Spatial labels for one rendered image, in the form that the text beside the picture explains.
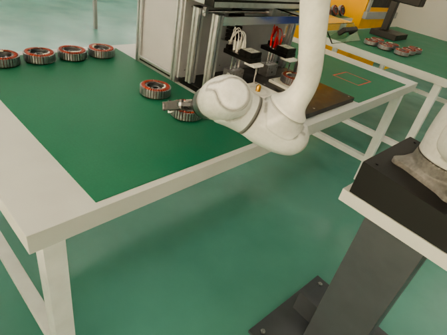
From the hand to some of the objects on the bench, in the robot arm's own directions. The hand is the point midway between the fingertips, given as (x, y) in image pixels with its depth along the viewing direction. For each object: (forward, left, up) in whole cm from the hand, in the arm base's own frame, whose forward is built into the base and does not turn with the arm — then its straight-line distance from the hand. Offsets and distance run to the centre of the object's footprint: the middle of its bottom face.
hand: (190, 109), depth 113 cm
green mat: (+22, +20, -6) cm, 30 cm away
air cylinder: (+33, -57, -5) cm, 66 cm away
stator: (+4, -1, -5) cm, 7 cm away
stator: (+22, +3, -6) cm, 23 cm away
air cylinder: (+27, -33, -4) cm, 43 cm away
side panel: (+47, -7, -8) cm, 48 cm away
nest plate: (+13, -37, -4) cm, 40 cm away
